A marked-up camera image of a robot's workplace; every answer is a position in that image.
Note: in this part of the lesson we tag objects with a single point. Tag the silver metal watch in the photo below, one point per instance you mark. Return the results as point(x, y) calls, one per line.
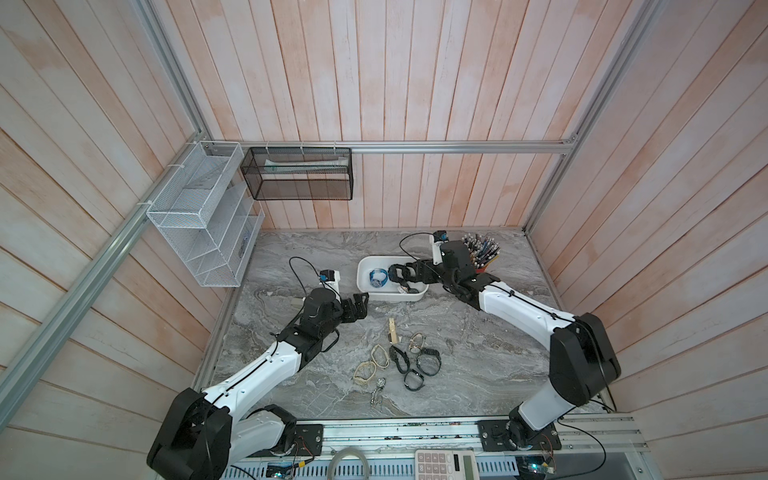
point(377, 392)

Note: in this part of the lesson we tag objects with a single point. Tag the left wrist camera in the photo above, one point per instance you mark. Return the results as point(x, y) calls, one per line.
point(329, 279)

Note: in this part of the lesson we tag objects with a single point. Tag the black round watch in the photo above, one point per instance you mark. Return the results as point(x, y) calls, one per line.
point(429, 362)

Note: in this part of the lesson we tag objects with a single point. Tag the black strap watch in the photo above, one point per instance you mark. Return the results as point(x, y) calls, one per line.
point(400, 359)

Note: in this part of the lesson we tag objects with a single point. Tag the small black watch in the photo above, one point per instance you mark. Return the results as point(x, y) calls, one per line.
point(413, 380)

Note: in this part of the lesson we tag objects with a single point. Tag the black mesh wall basket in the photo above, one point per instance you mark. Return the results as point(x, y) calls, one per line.
point(299, 173)

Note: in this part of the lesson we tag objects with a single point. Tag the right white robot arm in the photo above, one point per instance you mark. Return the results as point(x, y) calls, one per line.
point(582, 360)

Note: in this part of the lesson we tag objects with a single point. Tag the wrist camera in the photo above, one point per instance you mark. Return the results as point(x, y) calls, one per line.
point(329, 279)
point(437, 239)

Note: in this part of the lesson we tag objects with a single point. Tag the white wire mesh shelf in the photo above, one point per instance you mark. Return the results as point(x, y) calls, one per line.
point(206, 213)

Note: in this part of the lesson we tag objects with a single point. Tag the white calculator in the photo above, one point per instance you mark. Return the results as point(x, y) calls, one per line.
point(445, 465)

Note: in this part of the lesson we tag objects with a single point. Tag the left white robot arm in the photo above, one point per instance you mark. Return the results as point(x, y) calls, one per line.
point(204, 432)

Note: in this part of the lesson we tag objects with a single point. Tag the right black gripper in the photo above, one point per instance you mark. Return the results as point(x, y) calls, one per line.
point(424, 269)

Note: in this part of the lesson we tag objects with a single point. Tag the beige band watch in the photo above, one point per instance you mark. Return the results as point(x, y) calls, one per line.
point(364, 373)

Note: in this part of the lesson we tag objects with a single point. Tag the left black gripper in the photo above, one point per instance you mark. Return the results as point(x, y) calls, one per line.
point(361, 309)

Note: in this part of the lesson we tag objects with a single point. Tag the gold metal watch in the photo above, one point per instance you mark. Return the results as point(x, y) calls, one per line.
point(416, 343)

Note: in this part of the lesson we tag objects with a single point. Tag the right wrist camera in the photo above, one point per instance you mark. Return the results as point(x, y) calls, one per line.
point(437, 239)

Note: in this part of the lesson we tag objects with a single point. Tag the tan band watch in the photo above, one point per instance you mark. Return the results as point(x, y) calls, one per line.
point(379, 357)

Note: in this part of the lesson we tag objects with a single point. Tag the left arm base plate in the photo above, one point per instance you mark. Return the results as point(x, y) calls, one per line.
point(302, 440)

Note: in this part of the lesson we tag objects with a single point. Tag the bundle of pens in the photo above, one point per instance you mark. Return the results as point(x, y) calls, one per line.
point(483, 249)

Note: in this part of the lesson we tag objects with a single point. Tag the blue transparent watch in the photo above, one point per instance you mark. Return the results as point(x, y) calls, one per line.
point(378, 277)

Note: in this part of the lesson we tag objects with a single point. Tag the white plastic storage box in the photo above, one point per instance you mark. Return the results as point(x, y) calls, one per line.
point(390, 292)

